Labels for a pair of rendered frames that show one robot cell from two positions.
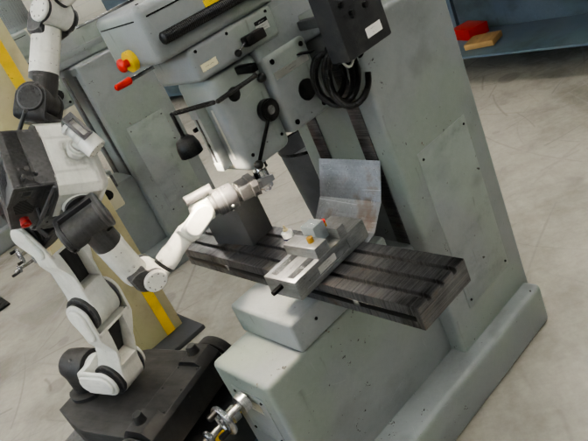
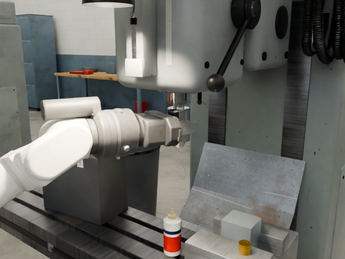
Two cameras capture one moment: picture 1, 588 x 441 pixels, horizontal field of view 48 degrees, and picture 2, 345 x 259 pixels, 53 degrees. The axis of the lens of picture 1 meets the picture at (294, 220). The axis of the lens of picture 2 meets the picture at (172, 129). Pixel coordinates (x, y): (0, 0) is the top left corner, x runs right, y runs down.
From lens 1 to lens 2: 1.53 m
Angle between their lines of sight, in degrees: 22
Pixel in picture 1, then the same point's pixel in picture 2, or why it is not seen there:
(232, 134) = (191, 9)
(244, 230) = (96, 200)
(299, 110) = (269, 43)
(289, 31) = not seen: outside the picture
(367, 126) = (309, 112)
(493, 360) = not seen: outside the picture
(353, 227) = (292, 243)
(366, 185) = (272, 187)
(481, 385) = not seen: outside the picture
